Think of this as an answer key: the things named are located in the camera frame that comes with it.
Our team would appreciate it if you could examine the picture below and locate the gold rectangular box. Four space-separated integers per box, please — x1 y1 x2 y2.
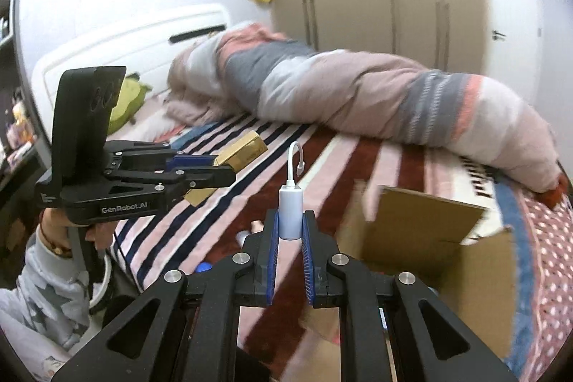
184 131 267 207

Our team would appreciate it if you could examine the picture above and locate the white charger with cable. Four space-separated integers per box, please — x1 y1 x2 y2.
279 141 305 241

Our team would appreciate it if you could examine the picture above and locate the star pattern sleeve forearm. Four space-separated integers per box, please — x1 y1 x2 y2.
1 234 89 381

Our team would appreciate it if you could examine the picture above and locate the person's left hand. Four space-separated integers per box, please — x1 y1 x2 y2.
39 207 119 258

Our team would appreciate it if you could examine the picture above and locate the blue cap white bottle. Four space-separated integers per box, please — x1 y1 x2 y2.
195 262 213 274

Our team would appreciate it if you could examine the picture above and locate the green avocado plush toy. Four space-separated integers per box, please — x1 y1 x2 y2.
108 73 153 136

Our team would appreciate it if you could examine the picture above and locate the clear bottle pink cap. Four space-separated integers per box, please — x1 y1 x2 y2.
235 220 264 248

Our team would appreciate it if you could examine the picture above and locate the cardboard box with label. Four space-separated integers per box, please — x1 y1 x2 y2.
285 179 521 382

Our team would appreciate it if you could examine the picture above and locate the striped fleece blanket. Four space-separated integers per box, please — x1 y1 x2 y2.
107 95 507 382

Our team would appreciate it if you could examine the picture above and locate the rolled striped duvet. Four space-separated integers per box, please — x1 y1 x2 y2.
167 22 561 194

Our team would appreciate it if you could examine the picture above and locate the polka dot bed sheet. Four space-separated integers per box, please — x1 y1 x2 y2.
505 189 572 381

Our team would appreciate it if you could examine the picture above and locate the white door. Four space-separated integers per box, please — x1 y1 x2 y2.
484 0 543 104

